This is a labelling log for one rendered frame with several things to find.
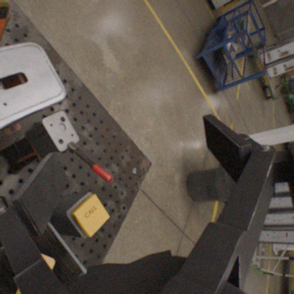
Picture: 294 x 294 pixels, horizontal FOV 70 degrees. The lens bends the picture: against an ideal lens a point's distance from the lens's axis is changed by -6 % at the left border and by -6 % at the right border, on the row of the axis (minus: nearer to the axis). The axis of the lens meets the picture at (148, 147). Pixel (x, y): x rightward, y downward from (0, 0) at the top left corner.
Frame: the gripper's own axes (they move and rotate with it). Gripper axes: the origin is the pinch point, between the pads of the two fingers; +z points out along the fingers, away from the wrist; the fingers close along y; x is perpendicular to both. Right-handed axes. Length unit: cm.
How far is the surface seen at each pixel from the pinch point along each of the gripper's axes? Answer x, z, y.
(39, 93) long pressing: 4.4, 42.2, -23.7
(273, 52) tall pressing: -72, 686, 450
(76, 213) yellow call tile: -16.3, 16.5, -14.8
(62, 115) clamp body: -1.8, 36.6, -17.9
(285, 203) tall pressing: -263, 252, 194
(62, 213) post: -16.7, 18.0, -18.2
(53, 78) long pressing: 7, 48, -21
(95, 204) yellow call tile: -17.4, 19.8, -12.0
